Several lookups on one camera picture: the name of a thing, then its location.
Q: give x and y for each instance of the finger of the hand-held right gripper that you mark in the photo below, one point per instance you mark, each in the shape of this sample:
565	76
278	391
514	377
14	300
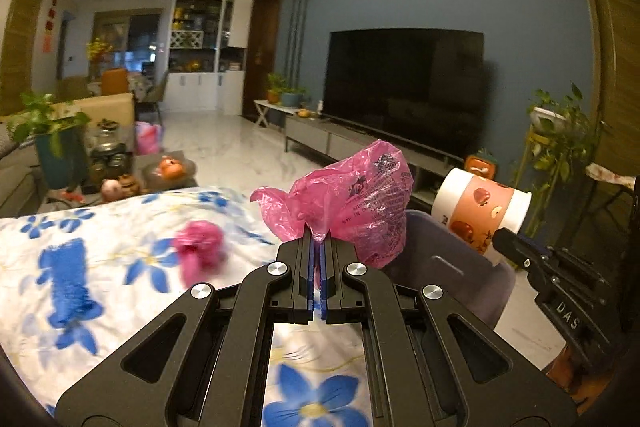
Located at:
520	252

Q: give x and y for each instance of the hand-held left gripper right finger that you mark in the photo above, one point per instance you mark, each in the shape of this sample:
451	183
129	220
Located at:
324	272

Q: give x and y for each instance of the yellow sofa blanket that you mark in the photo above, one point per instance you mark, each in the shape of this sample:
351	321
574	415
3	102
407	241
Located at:
105	112

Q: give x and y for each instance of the orange pumpkin-shaped gadget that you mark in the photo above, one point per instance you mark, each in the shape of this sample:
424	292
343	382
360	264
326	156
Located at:
480	167

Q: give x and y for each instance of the small plant in orange pot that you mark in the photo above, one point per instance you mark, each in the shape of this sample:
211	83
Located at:
274	89

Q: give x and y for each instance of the orange chair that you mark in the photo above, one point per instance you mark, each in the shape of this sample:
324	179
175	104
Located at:
114	82

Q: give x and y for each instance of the white apple-print paper cup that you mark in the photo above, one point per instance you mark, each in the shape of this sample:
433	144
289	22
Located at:
475	207

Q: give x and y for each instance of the grey plastic bin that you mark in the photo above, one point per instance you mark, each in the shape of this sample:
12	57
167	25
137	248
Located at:
450	267

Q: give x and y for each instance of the white side table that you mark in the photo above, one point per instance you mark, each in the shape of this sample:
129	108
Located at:
272	107

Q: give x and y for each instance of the grey television cabinet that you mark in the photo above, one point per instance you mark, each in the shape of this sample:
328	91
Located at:
320	137

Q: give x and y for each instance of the white display cabinet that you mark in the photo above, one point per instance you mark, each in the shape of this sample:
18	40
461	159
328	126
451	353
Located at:
200	87

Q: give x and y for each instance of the yellow flower bouquet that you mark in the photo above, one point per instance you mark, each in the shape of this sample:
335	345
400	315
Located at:
99	49

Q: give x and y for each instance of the red wall decoration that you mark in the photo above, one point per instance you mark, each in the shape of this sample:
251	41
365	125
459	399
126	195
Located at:
50	24

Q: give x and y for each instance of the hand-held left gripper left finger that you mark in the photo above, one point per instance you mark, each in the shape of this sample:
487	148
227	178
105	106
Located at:
311	267

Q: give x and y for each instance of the dark wooden door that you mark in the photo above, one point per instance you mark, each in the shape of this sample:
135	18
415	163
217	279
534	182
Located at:
265	52

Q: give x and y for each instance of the blue floral tablecloth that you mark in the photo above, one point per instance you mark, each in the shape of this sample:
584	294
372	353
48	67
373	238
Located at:
125	227

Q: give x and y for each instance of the orange figurine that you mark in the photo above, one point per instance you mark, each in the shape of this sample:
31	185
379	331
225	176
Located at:
171	168

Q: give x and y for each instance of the green plant in teal pot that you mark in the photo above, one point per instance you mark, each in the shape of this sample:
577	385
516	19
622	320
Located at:
57	157

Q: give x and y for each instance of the dark tea table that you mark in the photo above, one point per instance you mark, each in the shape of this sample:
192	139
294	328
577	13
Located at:
150	184

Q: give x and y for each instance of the crumpled magenta plastic bag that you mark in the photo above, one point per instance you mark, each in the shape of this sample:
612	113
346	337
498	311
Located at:
200	242

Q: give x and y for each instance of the grey sofa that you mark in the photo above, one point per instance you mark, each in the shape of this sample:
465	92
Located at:
20	177

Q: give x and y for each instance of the black flat television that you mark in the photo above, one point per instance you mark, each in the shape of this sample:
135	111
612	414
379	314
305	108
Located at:
405	92

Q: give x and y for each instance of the small plant in blue pot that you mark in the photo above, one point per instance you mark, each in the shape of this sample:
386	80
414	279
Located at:
292	98

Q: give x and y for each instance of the pink plastic bag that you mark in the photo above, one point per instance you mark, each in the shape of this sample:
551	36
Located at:
360	197

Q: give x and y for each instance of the white and red cloth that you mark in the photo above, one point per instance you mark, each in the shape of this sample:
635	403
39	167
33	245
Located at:
612	174

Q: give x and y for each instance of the glass jar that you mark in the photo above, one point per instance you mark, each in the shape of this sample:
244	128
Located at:
107	139

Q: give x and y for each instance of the brown figurine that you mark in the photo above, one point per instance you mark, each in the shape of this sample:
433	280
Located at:
122	186

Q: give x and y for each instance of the light wooden door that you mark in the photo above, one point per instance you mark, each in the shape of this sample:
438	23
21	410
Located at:
20	47

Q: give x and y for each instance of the tall plant in white pot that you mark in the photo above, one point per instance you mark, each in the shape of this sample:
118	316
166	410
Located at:
555	132

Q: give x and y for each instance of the pink and white bag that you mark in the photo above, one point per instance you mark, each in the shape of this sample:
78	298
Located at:
148	139

